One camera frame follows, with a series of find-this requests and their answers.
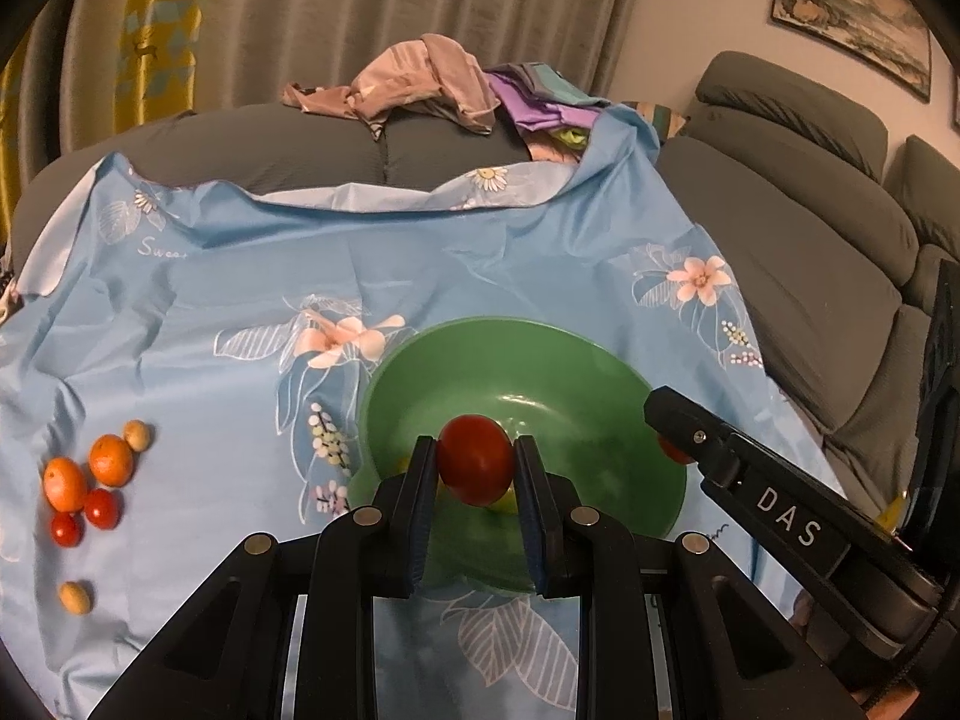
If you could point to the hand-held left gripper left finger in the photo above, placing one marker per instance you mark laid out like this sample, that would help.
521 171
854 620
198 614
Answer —
421 510

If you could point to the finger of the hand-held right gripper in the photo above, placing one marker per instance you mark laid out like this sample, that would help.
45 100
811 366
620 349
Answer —
780 510

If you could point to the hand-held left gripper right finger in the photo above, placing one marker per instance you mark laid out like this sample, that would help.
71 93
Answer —
529 517

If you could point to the large red tomato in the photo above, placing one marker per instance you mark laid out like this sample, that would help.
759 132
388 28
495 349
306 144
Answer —
475 459

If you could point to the small red tomato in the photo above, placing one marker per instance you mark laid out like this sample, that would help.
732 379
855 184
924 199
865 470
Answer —
671 452

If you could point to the green plastic bowl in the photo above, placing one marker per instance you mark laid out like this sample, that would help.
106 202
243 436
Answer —
525 382

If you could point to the yellow-green fruit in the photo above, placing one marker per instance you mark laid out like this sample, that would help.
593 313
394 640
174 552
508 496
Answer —
508 501

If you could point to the grey fabric sofa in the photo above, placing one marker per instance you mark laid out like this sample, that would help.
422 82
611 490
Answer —
810 225

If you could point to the blue floral blanket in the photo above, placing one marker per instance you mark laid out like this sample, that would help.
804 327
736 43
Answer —
225 300

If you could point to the tan longan fruit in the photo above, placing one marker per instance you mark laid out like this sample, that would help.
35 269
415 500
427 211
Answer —
138 434
76 597

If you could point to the orange tangerine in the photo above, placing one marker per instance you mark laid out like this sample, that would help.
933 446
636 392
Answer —
112 459
64 483

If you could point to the red cherry tomato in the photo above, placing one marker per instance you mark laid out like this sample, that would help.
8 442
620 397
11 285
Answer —
66 529
101 508

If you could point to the striped cushion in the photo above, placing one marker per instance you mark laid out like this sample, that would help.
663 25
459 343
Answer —
667 120

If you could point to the purple cloth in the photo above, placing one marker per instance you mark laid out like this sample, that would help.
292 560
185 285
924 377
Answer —
536 109

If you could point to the pink satin cloth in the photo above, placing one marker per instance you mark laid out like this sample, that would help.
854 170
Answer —
420 79

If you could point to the framed landscape painting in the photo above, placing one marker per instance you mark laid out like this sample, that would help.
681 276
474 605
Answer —
847 7

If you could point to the grey curtain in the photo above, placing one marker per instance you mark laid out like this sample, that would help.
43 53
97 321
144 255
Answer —
390 0

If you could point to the yellow patterned curtain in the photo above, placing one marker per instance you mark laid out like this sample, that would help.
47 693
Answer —
150 37

